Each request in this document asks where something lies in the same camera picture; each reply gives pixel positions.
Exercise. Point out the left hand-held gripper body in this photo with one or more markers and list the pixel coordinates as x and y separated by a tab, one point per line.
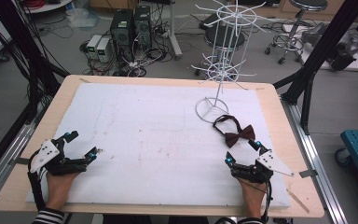
45	154

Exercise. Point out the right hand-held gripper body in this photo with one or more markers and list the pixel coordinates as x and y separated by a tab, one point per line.
261	170

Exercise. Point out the dark red bow tie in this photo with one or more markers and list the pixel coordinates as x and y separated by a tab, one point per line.
239	137

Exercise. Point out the person's right hand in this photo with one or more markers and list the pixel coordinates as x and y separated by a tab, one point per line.
252	196

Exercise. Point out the person's left hand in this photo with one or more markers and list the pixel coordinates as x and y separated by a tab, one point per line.
59	189

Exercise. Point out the grey tape strip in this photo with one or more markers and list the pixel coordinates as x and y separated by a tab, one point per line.
20	161
307	173

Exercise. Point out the thin wooden stick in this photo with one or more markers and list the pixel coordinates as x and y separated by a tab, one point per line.
298	201

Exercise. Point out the striped right sleeve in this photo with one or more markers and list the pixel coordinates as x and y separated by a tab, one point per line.
248	221

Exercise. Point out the striped sleeve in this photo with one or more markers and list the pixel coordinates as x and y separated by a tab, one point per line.
248	221
48	216

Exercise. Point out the striped left sleeve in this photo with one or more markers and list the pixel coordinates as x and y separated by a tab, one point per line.
48	216

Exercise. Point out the white foam board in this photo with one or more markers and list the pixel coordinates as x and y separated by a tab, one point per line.
152	140

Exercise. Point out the wooden table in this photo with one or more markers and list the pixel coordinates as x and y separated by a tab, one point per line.
136	79

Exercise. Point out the white power supply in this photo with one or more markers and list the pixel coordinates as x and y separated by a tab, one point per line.
103	49
92	46

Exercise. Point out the black round stool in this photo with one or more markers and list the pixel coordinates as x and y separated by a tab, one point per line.
213	37

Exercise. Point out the black computer tower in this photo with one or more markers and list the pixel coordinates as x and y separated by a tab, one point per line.
143	26
121	29

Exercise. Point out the chrome wheeled stool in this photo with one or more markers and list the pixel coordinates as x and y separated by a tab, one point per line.
295	28

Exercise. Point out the grey machine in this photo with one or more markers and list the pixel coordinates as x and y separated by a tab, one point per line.
341	46

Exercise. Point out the white round table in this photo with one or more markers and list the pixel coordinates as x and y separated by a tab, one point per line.
48	6

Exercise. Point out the grey desk leg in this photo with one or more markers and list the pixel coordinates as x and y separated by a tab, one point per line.
174	34

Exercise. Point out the aluminium frame rail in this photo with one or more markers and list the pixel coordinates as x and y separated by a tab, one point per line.
9	149
317	174

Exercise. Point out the black frame post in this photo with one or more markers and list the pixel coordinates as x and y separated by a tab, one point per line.
21	40
323	46

